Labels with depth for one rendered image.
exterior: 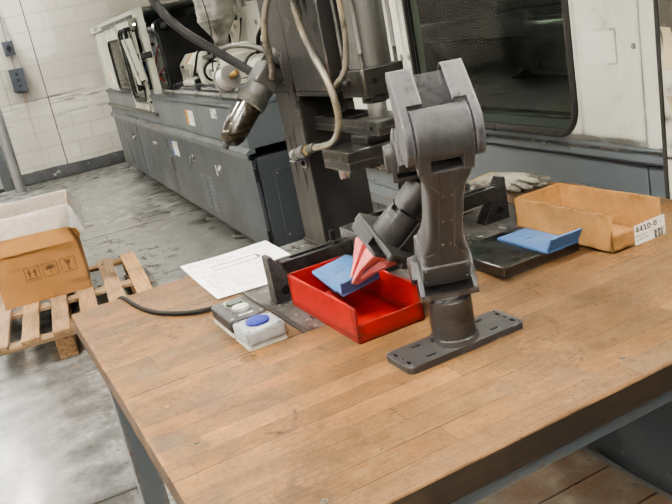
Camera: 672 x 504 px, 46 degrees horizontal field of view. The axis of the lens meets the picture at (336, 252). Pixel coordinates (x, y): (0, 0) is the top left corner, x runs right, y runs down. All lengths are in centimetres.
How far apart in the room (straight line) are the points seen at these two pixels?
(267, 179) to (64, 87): 623
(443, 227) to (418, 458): 29
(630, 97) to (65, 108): 918
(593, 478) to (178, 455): 124
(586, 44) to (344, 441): 125
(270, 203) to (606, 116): 297
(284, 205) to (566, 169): 281
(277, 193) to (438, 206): 367
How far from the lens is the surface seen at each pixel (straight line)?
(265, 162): 458
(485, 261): 140
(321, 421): 101
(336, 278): 133
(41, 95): 1052
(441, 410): 98
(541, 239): 146
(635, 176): 187
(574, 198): 163
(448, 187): 95
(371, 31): 143
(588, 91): 196
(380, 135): 141
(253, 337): 125
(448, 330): 110
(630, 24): 183
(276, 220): 464
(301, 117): 164
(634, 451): 222
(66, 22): 1057
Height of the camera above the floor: 139
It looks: 17 degrees down
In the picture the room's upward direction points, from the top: 11 degrees counter-clockwise
